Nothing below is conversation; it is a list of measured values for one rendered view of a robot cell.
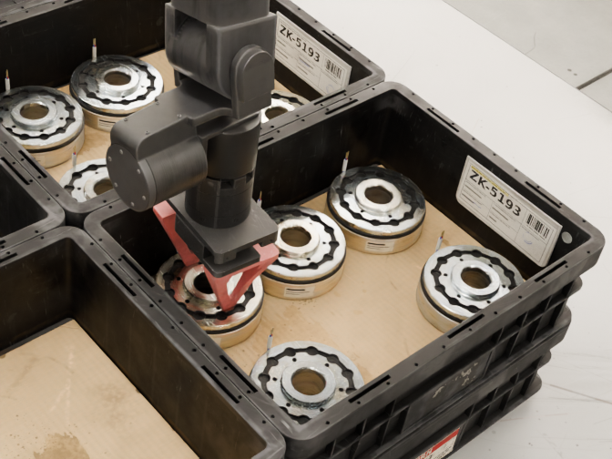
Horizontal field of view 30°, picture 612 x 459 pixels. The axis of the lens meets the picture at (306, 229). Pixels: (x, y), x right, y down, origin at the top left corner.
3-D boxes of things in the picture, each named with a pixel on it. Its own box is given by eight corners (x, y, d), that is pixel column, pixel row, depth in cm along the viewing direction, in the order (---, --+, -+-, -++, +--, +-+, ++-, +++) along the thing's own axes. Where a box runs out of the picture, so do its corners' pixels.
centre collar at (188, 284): (217, 260, 109) (218, 256, 108) (245, 294, 106) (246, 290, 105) (172, 278, 106) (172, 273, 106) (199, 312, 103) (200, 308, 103)
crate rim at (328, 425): (390, 94, 124) (393, 76, 122) (606, 258, 109) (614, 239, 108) (75, 239, 102) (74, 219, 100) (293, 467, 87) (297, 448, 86)
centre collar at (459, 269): (475, 257, 114) (477, 252, 113) (509, 289, 111) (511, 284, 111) (439, 274, 111) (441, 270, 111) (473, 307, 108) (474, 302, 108)
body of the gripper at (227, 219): (216, 270, 96) (222, 206, 91) (154, 198, 102) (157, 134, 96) (279, 244, 99) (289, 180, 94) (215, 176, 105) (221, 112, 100)
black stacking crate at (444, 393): (374, 162, 130) (392, 82, 122) (575, 323, 116) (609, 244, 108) (77, 311, 108) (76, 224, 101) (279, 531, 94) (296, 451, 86)
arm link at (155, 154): (275, 44, 86) (204, 9, 92) (152, 94, 80) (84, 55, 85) (279, 177, 93) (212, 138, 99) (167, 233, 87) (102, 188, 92)
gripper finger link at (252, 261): (209, 337, 101) (218, 262, 95) (168, 285, 105) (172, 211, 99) (272, 309, 105) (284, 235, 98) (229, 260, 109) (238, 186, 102)
